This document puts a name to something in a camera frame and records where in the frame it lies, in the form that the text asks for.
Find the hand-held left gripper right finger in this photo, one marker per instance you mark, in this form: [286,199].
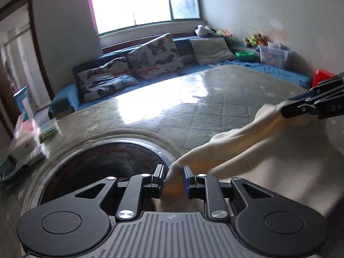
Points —
[187,180]

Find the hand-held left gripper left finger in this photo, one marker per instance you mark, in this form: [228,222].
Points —
[159,178]

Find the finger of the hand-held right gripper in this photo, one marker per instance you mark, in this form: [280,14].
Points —
[295,110]
[303,96]

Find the cream knit garment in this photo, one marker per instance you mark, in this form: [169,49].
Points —
[268,161]

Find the red plastic stool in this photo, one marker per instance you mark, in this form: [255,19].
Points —
[322,77]

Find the blue blanket with patterned trim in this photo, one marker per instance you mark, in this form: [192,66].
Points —
[282,74]

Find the clear plastic storage box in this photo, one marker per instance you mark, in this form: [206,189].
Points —
[274,56]

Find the round black glass cooktop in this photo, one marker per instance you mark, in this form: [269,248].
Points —
[94,161]

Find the green plastic bowl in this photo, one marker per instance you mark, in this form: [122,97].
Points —
[245,56]

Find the colourful plush toy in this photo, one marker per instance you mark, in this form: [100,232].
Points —
[223,33]

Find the grey pillow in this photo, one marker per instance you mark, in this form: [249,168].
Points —
[211,49]

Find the panda plush toy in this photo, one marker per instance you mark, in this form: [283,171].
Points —
[204,30]

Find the green booklet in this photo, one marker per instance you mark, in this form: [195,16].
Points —
[49,129]

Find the large butterfly print pillow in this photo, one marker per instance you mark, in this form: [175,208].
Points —
[157,56]

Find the blue corner sofa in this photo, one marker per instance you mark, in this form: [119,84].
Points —
[185,45]

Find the white book stack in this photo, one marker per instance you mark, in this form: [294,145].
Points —
[25,147]

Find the blue white carton box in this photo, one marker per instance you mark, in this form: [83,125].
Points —
[25,103]

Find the window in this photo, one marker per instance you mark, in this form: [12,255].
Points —
[139,2]

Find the dark wooden door frame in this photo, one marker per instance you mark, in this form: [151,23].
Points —
[40,67]

